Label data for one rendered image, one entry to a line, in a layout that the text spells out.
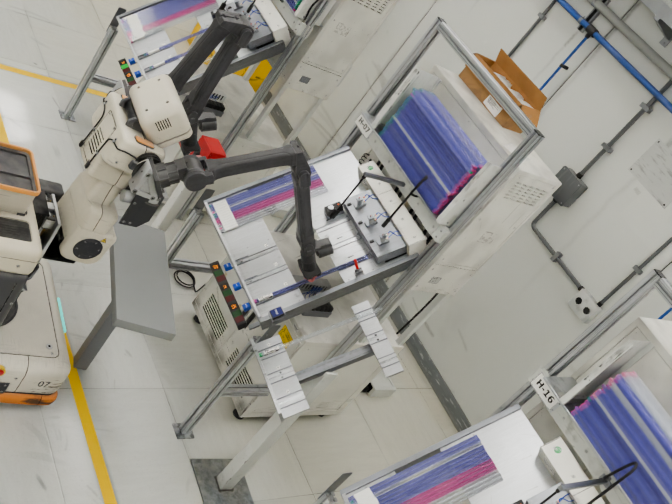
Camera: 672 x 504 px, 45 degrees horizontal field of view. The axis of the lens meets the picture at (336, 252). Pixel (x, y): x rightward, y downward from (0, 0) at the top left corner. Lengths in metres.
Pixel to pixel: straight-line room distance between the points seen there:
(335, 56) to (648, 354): 2.36
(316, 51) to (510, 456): 2.38
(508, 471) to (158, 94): 1.74
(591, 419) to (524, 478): 0.32
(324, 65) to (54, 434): 2.33
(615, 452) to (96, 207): 1.91
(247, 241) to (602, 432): 1.62
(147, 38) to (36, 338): 1.89
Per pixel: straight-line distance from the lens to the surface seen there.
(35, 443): 3.37
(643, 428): 2.77
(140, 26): 4.60
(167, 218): 4.19
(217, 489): 3.61
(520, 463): 2.97
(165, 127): 2.74
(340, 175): 3.66
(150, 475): 3.50
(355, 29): 4.41
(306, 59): 4.38
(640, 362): 2.97
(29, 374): 3.22
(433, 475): 2.92
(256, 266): 3.40
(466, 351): 4.98
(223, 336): 3.96
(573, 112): 4.81
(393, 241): 3.35
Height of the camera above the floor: 2.58
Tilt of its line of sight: 28 degrees down
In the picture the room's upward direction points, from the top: 40 degrees clockwise
